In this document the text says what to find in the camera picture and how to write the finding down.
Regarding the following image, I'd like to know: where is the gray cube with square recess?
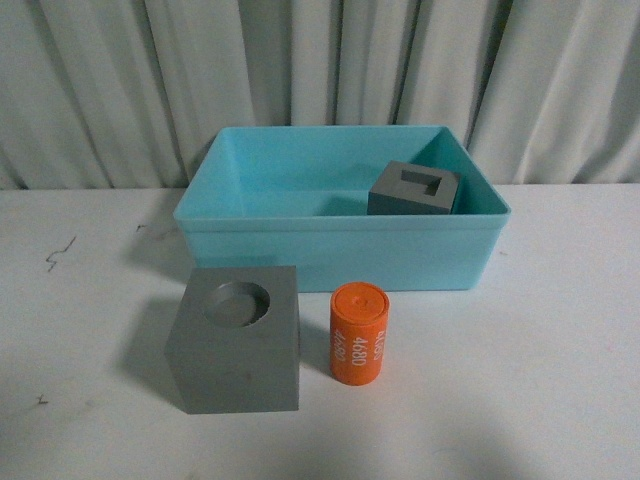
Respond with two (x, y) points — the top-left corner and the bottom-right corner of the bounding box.
(367, 161), (460, 215)

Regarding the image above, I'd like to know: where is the white pleated curtain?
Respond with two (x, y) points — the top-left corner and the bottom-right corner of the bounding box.
(1, 1), (639, 190)

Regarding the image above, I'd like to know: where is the light blue plastic box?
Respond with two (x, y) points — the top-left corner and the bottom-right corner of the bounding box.
(174, 125), (511, 292)

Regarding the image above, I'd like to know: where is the gray cube with round hole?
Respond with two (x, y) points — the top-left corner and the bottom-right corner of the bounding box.
(164, 266), (300, 414)

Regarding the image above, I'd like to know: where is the orange cylinder part 4680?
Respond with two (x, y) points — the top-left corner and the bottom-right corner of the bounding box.
(329, 282), (390, 386)

